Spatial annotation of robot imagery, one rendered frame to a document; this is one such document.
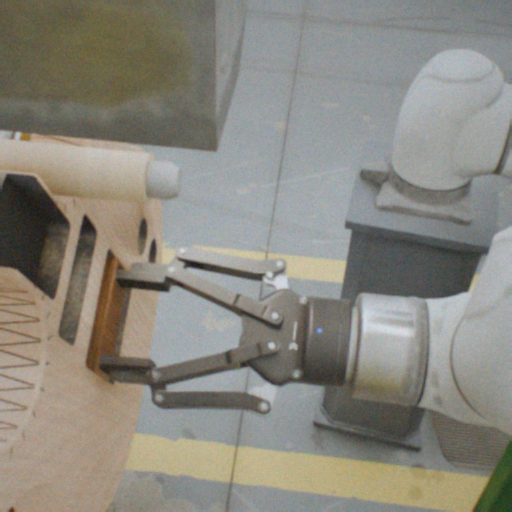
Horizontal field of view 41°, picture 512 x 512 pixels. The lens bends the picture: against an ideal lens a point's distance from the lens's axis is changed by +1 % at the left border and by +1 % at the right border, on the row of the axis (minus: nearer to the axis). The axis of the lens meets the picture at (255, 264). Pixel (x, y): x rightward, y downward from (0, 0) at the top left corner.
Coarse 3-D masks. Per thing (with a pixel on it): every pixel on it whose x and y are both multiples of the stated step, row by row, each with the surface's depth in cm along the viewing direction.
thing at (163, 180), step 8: (152, 160) 42; (152, 168) 42; (160, 168) 42; (168, 168) 42; (176, 168) 42; (152, 176) 41; (160, 176) 41; (168, 176) 41; (176, 176) 42; (152, 184) 42; (160, 184) 41; (168, 184) 42; (176, 184) 42; (152, 192) 42; (160, 192) 42; (168, 192) 42; (176, 192) 42
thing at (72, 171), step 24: (0, 144) 42; (24, 144) 42; (48, 144) 42; (0, 168) 42; (24, 168) 42; (48, 168) 41; (72, 168) 41; (96, 168) 41; (120, 168) 41; (144, 168) 41; (72, 192) 42; (96, 192) 42; (120, 192) 42; (144, 192) 42
